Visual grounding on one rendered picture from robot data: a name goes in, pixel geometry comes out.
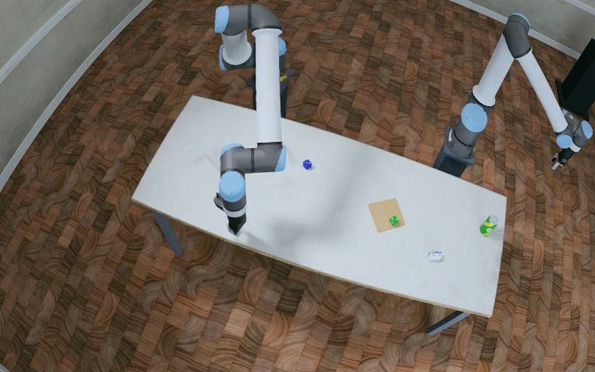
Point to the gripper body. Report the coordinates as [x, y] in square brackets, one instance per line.
[565, 157]
[236, 224]

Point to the green die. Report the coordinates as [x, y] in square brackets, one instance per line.
[394, 220]

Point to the green and yellow can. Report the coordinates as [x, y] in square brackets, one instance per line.
[488, 226]

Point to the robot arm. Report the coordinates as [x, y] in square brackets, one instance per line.
[268, 93]
[492, 69]

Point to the small white box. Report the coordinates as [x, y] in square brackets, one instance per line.
[435, 255]

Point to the white table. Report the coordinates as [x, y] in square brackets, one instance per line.
[325, 209]

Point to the blue die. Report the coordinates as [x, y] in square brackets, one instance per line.
[307, 164]

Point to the tan square mat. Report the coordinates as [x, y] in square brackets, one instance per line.
[381, 214]

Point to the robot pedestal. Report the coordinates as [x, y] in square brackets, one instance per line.
[285, 93]
[446, 165]

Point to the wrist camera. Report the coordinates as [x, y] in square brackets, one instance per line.
[218, 202]

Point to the black cabinet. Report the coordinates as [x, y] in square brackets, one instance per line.
[581, 79]

